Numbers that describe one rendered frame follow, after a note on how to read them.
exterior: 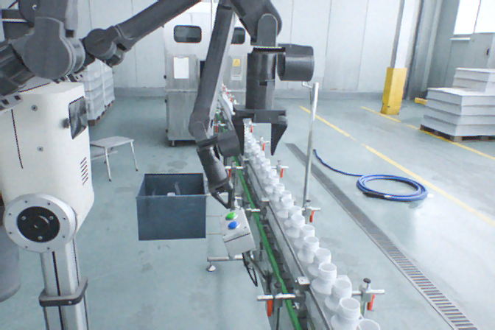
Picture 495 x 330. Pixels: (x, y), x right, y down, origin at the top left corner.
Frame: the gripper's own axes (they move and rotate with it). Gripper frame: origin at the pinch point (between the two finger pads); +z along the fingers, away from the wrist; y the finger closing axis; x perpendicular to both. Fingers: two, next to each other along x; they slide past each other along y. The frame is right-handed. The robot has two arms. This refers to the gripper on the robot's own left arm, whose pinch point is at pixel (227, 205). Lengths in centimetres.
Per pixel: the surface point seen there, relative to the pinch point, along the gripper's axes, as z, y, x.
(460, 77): 196, 644, -506
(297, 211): 5.1, -8.5, -18.1
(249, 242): 8.5, -9.7, -2.4
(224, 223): 4.0, -2.2, 2.8
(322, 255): 6.8, -29.0, -18.0
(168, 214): 19, 56, 30
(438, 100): 197, 560, -404
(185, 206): 18, 56, 21
